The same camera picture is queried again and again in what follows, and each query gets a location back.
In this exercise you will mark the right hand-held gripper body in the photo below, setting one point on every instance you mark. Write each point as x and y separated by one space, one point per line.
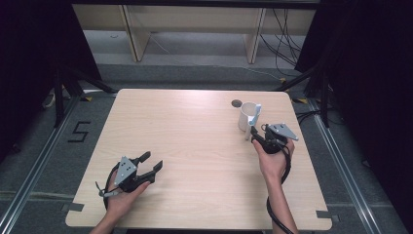
281 131

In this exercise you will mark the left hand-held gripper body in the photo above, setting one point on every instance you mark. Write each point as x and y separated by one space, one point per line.
125 170

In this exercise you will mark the light blue toothbrush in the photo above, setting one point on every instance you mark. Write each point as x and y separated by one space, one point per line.
255 114

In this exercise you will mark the white cup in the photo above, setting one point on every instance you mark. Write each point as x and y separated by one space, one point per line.
246 115

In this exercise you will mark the person's right hand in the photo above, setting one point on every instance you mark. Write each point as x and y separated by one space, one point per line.
274 164

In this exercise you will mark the person's left hand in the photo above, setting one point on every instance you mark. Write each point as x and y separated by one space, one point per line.
121 200

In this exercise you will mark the black metal stand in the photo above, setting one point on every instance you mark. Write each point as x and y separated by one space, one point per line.
65 91
319 91

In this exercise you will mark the black tape strip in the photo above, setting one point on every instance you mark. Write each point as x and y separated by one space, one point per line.
326 215

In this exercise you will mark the dark curtain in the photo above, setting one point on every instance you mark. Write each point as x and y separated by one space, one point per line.
370 81
35 65

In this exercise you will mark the light wooden shelf unit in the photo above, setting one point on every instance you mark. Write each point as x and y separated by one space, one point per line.
195 19

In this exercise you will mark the aluminium floor rail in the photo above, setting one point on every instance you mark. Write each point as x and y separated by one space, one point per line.
35 169
344 169

